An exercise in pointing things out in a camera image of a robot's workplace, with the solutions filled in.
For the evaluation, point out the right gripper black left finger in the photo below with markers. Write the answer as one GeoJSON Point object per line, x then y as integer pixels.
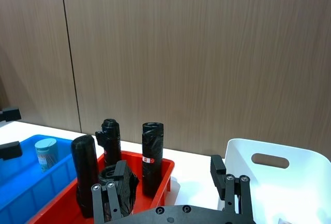
{"type": "Point", "coordinates": [117, 185]}

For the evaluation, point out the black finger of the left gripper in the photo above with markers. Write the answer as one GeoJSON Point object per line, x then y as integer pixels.
{"type": "Point", "coordinates": [11, 114]}
{"type": "Point", "coordinates": [11, 150]}

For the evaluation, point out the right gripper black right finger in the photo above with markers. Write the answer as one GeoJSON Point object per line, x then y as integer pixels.
{"type": "Point", "coordinates": [217, 175]}

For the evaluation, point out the crumpled black bag roll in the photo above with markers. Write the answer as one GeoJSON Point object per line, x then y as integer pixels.
{"type": "Point", "coordinates": [129, 190]}

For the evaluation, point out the blue plastic bin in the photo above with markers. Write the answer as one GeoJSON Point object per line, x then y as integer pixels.
{"type": "Point", "coordinates": [23, 182]}

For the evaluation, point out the teal round canister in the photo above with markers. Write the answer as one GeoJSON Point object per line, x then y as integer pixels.
{"type": "Point", "coordinates": [46, 154]}

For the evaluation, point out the smooth black bag roll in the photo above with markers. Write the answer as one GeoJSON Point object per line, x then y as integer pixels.
{"type": "Point", "coordinates": [85, 167]}

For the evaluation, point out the red plastic bin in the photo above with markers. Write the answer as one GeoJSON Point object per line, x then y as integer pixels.
{"type": "Point", "coordinates": [157, 182]}

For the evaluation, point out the black bag roll red label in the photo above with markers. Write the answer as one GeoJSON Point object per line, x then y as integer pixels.
{"type": "Point", "coordinates": [152, 156]}

